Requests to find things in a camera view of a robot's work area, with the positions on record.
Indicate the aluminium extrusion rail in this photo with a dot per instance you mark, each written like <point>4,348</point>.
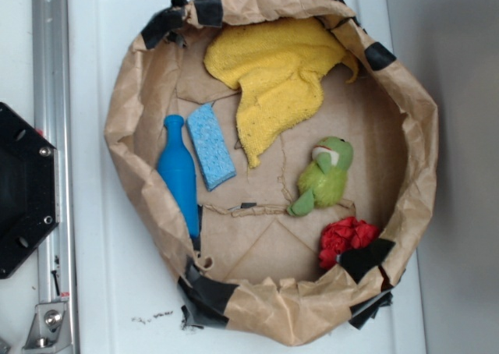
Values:
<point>56,254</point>

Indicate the blue plastic bottle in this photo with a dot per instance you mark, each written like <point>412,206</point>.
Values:
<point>176,167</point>

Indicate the green plush frog toy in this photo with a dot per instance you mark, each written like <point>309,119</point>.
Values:
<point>322,183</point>

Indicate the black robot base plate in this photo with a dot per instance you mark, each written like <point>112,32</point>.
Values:
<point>28,194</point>

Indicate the metal corner bracket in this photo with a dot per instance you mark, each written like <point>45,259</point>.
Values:
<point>50,331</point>

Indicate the light blue sponge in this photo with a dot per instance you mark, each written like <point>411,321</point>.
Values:
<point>208,141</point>

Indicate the yellow terry cloth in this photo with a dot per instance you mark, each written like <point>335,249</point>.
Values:
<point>278,66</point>

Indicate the red crumpled paper ball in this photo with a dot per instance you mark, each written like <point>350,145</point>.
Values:
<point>341,236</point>

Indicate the brown paper bag bin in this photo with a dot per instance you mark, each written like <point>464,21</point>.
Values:
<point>257,269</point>

